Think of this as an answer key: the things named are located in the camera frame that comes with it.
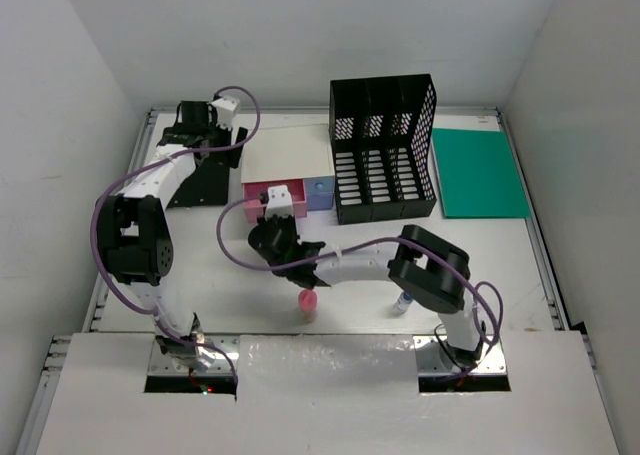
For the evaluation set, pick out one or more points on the green folder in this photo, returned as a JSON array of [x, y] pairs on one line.
[[477, 175]]

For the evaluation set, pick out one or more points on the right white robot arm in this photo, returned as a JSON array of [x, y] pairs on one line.
[[428, 270]]

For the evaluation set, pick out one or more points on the black mesh file organizer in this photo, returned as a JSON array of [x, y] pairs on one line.
[[380, 131]]

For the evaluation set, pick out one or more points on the black flat board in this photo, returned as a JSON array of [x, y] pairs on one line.
[[208, 186]]

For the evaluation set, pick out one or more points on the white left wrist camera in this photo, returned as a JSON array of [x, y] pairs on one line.
[[226, 108]]

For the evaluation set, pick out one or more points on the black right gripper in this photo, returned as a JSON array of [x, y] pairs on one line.
[[289, 220]]

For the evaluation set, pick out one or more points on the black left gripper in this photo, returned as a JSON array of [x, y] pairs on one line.
[[228, 157]]

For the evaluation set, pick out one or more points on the pink capped glue bottle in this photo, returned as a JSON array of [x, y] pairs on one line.
[[307, 303]]

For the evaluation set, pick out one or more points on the small clear white bottle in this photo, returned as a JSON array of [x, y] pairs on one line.
[[402, 304]]

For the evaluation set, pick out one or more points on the white drawer cabinet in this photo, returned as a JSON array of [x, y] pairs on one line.
[[287, 153]]

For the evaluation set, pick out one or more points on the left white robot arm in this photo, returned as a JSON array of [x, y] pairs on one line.
[[132, 238]]

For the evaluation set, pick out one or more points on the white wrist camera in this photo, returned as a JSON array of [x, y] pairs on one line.
[[226, 108], [279, 202]]

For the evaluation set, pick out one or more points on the light blue small drawer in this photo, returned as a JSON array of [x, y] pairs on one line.
[[319, 185]]

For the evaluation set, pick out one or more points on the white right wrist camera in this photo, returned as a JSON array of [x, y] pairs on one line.
[[279, 202]]

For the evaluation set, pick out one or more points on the pink drawer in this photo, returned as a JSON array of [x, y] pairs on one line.
[[255, 208]]

